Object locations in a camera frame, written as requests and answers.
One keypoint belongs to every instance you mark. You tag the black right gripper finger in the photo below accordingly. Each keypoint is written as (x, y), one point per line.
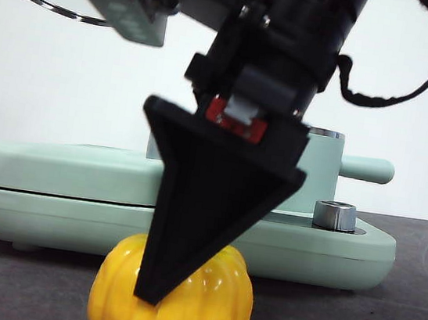
(209, 199)

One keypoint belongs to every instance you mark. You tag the yellow toy pumpkin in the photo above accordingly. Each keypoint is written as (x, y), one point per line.
(210, 309)

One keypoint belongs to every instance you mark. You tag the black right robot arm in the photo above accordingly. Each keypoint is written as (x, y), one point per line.
(318, 27)

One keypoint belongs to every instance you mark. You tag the silver control knob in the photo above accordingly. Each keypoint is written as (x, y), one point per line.
(334, 216)

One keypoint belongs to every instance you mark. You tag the mint green breakfast maker base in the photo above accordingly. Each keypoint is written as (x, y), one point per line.
(71, 224)

